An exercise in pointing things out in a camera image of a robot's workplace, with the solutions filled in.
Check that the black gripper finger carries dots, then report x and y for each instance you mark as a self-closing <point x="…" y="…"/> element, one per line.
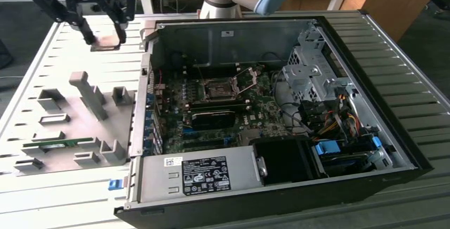
<point x="52" y="2"/>
<point x="128" y="0"/>

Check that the silver CPU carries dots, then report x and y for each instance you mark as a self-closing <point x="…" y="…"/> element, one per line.
<point x="105" y="43"/>

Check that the CPU socket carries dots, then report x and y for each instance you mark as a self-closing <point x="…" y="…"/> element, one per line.
<point x="219" y="89"/>

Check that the metal locking lever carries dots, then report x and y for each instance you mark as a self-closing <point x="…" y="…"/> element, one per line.
<point x="199" y="71"/>

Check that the grey parts rack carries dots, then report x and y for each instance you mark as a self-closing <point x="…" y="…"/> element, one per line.
<point x="108" y="126"/>

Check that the black RAM slot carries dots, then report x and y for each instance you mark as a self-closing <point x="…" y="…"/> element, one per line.
<point x="217" y="104"/>
<point x="219" y="108"/>

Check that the black graphics card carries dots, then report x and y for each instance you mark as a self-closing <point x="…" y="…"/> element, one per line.
<point x="212" y="121"/>

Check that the green RAM stick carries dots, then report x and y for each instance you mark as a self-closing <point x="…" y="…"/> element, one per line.
<point x="56" y="143"/>

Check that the blue expansion slot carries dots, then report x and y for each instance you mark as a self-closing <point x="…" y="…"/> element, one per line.
<point x="189" y="133"/>

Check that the green motherboard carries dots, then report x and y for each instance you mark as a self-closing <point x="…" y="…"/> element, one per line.
<point x="259" y="108"/>

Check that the black expansion slot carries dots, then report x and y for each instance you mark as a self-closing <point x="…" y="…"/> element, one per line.
<point x="203" y="142"/>

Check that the metal drive cage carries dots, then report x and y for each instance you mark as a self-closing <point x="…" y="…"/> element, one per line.
<point x="305" y="81"/>

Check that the grey chipset heatsink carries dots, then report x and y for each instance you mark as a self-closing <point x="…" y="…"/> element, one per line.
<point x="249" y="137"/>

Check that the blue case clip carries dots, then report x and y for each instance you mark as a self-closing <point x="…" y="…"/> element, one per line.
<point x="113" y="184"/>

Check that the grey power supply unit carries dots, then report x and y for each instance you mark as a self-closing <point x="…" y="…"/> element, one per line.
<point x="155" y="181"/>

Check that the wooden cabinet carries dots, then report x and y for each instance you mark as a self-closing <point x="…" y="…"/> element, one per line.
<point x="396" y="2"/>

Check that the blue disk carrier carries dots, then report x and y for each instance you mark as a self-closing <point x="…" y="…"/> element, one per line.
<point x="327" y="148"/>

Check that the black PC case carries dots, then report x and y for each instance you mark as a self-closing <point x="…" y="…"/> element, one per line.
<point x="245" y="213"/>

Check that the black disk drive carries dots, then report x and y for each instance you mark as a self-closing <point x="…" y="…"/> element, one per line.
<point x="347" y="163"/>

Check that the blue case latch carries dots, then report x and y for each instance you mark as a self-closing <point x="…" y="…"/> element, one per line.
<point x="376" y="143"/>

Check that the black office chair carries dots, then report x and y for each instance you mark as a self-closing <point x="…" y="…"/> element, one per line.
<point x="442" y="0"/>

